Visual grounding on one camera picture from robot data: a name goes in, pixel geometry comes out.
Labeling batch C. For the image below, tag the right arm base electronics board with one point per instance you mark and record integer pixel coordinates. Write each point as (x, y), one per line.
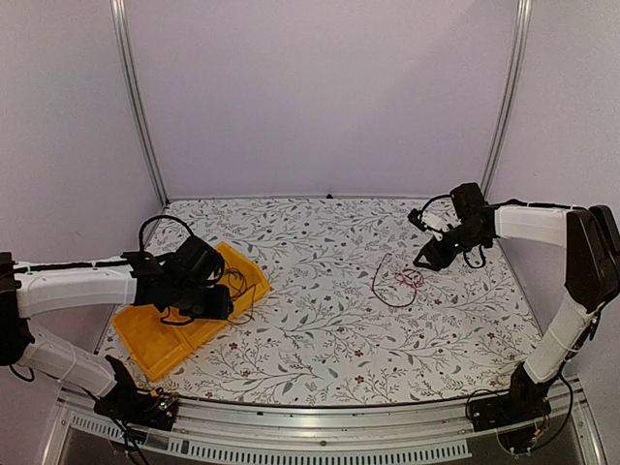
(520, 430)

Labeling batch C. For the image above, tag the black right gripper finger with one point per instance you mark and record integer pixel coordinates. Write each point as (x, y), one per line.
(426, 253)
(430, 262)

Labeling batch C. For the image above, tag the left arm base electronics board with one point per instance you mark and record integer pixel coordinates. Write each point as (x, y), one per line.
(154, 409)

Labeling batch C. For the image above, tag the aluminium corner post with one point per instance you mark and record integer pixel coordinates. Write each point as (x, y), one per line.
(121, 28)
(515, 62)

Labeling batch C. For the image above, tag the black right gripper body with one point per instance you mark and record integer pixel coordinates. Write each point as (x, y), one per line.
(465, 237)

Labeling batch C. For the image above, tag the floral patterned table mat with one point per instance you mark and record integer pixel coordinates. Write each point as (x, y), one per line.
(348, 319)

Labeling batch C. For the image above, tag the aluminium right corner post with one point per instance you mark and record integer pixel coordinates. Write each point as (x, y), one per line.
(515, 62)

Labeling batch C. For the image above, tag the yellow divided plastic bin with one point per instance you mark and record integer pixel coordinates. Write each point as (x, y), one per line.
(158, 342)

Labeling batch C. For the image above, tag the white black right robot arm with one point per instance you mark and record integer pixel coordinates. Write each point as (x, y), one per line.
(564, 255)

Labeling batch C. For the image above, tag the aluminium left corner post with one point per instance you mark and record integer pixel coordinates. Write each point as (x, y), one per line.
(121, 28)

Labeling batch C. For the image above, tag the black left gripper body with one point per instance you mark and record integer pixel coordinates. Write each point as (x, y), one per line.
(191, 302)

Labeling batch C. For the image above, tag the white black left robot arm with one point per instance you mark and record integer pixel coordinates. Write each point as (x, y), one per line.
(187, 280)

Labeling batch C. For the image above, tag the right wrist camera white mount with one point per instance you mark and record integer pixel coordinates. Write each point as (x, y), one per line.
(432, 223)

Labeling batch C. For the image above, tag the aluminium front frame rail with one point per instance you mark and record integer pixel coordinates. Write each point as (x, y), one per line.
(210, 432)

